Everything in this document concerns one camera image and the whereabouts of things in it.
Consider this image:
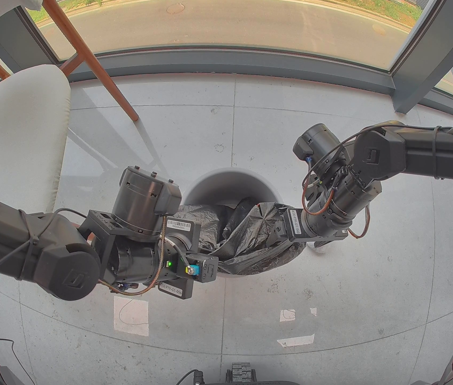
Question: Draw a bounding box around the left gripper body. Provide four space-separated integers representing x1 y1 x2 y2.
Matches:
108 217 202 301

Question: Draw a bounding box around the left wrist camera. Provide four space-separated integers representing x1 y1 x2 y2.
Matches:
175 253 220 284

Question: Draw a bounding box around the white trash bin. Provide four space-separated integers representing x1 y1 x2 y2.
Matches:
184 168 284 280

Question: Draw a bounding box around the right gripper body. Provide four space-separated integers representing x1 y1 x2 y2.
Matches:
288 170 383 243

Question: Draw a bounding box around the black plastic bag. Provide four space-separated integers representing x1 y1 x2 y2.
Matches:
170 198 307 276

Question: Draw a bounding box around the window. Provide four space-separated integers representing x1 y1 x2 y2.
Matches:
0 0 453 125

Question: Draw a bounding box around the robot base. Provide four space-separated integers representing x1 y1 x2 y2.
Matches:
210 360 303 385

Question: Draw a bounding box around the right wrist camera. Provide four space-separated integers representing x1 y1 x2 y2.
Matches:
319 229 352 241

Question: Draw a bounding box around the white chair with wooden legs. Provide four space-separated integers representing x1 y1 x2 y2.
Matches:
0 0 139 215

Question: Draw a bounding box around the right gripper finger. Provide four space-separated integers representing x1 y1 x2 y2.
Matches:
270 215 291 243

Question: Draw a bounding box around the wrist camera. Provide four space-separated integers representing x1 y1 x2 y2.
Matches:
319 229 352 241
175 253 220 284

